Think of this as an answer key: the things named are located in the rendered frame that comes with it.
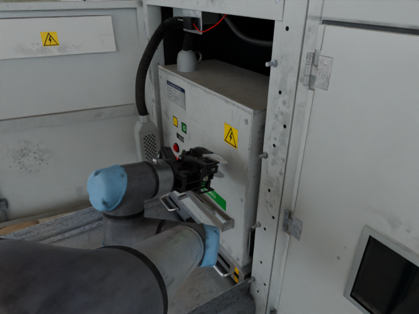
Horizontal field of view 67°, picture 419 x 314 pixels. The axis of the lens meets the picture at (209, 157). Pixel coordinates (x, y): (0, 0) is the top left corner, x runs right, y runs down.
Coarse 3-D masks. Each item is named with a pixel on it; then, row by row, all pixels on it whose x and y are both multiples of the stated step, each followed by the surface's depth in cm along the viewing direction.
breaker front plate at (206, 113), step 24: (168, 72) 96; (192, 96) 87; (216, 96) 76; (168, 120) 106; (192, 120) 91; (216, 120) 79; (240, 120) 71; (168, 144) 112; (192, 144) 95; (216, 144) 83; (240, 144) 73; (240, 168) 76; (216, 192) 90; (240, 192) 79; (216, 216) 94; (240, 216) 82; (240, 240) 85; (240, 264) 89
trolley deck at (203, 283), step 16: (160, 208) 124; (64, 240) 109; (80, 240) 109; (96, 240) 109; (192, 272) 97; (208, 272) 97; (224, 272) 97; (192, 288) 92; (208, 288) 92; (224, 288) 92; (176, 304) 87; (192, 304) 87; (240, 304) 87
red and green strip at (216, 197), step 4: (204, 188) 96; (208, 192) 94; (212, 192) 92; (212, 196) 93; (216, 196) 90; (220, 196) 88; (216, 200) 91; (220, 200) 89; (224, 200) 87; (220, 204) 90; (224, 204) 87; (224, 208) 88
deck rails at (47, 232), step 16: (144, 208) 124; (48, 224) 108; (64, 224) 111; (80, 224) 114; (96, 224) 115; (32, 240) 107; (48, 240) 108; (240, 288) 86; (208, 304) 81; (224, 304) 85
